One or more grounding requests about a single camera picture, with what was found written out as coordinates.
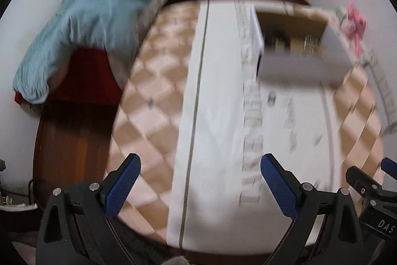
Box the checkered printed tablecloth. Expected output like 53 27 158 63
106 0 384 255

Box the white power strip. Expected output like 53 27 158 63
367 48 396 134

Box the teal blue duvet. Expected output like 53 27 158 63
13 0 150 105

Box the pink panther plush toy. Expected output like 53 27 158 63
340 2 367 58

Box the wooden bead bracelet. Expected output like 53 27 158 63
302 34 324 56

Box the black smart watch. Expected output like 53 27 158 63
265 32 291 52

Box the white cardboard box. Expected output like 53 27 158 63
250 5 353 87

